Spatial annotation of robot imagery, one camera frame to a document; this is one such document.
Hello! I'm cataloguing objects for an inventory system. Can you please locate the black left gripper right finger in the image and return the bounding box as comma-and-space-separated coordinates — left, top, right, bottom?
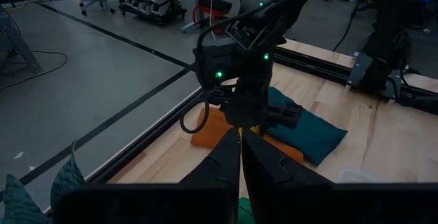
241, 129, 335, 188

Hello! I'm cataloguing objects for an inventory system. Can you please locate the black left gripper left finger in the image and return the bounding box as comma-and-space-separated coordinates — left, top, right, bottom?
177, 127, 242, 188

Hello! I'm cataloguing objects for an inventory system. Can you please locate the yellow toy lemon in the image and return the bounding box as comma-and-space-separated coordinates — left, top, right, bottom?
238, 125, 261, 138

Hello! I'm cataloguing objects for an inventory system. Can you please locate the bright green toy fruit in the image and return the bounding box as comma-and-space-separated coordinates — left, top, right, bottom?
238, 196, 257, 224

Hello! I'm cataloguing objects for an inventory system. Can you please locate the clear plastic tupperware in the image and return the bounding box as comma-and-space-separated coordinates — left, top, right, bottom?
337, 167, 381, 184

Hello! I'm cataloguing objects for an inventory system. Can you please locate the orange cloth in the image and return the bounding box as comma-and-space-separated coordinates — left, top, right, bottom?
190, 106, 305, 165

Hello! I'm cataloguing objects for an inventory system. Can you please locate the teal cloth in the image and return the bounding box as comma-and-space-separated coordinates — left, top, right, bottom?
265, 86, 349, 167

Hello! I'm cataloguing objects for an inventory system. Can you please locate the grey metal floor foot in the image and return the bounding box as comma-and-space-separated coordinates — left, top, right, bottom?
180, 21, 206, 34

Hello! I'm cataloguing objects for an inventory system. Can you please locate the red and black stool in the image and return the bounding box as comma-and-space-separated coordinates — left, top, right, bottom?
190, 0, 234, 26

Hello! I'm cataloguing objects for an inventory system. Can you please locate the storage bin rack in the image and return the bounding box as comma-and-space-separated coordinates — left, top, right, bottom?
115, 0, 189, 25

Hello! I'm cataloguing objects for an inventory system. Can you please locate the artificial green plant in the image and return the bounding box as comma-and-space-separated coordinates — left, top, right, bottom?
0, 137, 86, 224

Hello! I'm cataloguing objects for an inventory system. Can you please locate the grey metal desk leg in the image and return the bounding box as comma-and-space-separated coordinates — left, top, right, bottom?
0, 4, 44, 75

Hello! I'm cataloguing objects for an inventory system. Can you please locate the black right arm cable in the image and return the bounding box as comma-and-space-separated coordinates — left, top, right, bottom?
179, 34, 240, 134

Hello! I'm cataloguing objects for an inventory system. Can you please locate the black cable on floor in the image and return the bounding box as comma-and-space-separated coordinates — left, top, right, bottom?
0, 50, 68, 92

